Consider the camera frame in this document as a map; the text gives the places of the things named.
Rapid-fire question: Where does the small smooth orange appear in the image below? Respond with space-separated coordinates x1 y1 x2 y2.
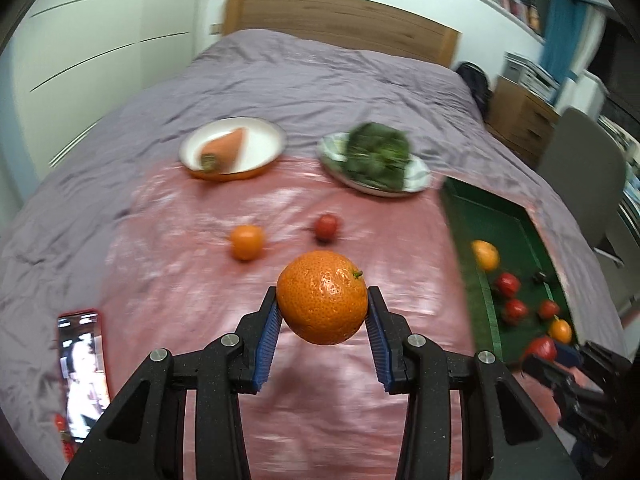
229 224 265 261

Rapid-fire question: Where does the small red apple back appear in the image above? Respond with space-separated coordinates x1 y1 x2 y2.
314 214 342 244

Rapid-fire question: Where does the pink plastic sheet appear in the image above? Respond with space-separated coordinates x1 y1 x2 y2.
98 154 582 480

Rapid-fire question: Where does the white wardrobe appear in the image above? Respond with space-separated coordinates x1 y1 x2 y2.
10 0 195 178

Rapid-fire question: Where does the large orange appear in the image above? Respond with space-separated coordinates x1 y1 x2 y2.
548 316 573 344

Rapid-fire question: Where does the orange carrot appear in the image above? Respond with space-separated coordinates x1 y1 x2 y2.
198 128 246 174

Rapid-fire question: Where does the wooden headboard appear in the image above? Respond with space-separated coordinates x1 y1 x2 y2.
221 0 461 66

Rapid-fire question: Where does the wooden nightstand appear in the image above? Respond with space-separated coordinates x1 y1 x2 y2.
486 76 560 168

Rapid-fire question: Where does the blue curtain right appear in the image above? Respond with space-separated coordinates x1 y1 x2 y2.
539 0 606 84

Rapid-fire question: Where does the grey office chair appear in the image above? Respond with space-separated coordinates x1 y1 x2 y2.
536 107 626 268

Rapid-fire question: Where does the white desk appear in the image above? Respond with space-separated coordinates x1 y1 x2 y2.
596 114 640 321

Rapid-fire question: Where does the dark plum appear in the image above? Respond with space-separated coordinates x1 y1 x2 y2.
532 271 548 283

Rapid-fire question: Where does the orange rimmed white plate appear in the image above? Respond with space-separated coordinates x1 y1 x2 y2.
178 117 288 182

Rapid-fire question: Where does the grey purple bed sheet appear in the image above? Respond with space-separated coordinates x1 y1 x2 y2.
1 29 624 479

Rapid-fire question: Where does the white patterned plate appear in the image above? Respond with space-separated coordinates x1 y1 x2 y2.
317 132 433 197

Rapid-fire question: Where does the white printer box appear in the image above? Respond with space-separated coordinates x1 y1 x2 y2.
501 52 560 104

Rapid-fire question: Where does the black backpack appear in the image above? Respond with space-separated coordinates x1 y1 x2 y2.
454 62 492 119

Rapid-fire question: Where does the green leafy cabbage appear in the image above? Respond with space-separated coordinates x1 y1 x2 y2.
342 122 410 192

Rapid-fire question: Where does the smartphone in red case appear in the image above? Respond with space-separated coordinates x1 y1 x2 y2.
54 310 111 463

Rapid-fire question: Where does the green rectangular tray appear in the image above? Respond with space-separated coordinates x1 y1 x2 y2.
439 177 573 367

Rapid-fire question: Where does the textured orange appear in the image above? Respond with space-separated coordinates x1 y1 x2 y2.
471 240 500 272

